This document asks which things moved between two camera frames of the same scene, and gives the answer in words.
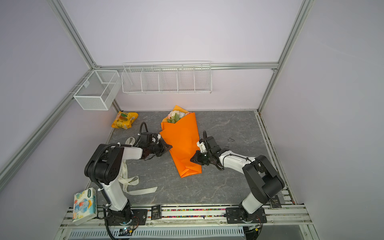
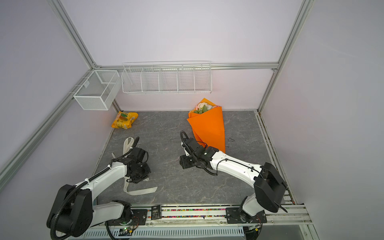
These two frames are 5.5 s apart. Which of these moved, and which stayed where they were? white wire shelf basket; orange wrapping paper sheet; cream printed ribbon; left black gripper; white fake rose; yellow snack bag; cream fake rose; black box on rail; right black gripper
Moved: left black gripper; white fake rose; orange wrapping paper sheet; cream fake rose
Stayed: cream printed ribbon; yellow snack bag; black box on rail; right black gripper; white wire shelf basket
